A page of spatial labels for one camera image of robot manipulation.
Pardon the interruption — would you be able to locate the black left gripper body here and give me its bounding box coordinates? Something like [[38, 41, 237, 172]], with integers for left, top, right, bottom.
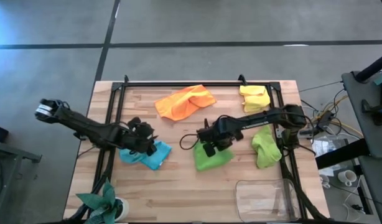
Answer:
[[124, 116, 157, 157]]

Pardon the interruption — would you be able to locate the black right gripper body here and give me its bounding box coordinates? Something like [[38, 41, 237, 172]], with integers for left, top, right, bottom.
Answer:
[[203, 116, 244, 158]]

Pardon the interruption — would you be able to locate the blue microfiber towel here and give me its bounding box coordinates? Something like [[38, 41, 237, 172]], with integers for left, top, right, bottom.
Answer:
[[118, 140, 172, 171]]

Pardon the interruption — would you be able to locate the dark green microfiber towel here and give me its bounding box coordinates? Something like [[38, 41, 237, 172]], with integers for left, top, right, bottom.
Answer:
[[193, 141, 235, 172]]

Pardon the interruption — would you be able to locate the orange microfiber towel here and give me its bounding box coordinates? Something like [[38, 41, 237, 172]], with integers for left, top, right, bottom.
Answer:
[[154, 84, 217, 121]]

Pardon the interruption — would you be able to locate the lime green microfiber towel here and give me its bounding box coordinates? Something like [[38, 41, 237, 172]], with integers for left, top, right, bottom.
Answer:
[[251, 124, 282, 169]]

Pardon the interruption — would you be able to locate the yellow microfiber towel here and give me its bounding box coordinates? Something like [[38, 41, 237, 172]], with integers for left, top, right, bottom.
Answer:
[[239, 85, 271, 113]]

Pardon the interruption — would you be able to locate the potted green plant white pot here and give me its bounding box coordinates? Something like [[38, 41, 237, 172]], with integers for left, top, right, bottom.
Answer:
[[75, 179, 130, 224]]

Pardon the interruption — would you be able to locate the clear plastic container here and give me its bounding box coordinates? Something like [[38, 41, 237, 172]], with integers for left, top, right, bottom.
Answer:
[[235, 177, 300, 222]]

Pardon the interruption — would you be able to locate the black desk crossbar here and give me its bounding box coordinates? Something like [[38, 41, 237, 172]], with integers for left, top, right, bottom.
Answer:
[[315, 138, 371, 170]]

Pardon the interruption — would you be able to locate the white mug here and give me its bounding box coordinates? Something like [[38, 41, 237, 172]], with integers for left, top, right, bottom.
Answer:
[[337, 169, 358, 187]]

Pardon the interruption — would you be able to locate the black pole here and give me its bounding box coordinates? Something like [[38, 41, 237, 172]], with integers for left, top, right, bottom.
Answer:
[[354, 51, 382, 83]]

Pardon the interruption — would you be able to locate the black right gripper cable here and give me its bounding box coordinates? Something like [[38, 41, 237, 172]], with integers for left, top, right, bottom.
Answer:
[[179, 133, 200, 151]]

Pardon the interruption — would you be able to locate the black metal table frame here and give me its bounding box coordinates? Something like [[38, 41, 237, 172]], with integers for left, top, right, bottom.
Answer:
[[91, 81, 307, 224]]

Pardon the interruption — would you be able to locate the dark grey cart frame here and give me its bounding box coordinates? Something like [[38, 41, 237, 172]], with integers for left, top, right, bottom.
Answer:
[[0, 139, 42, 224]]

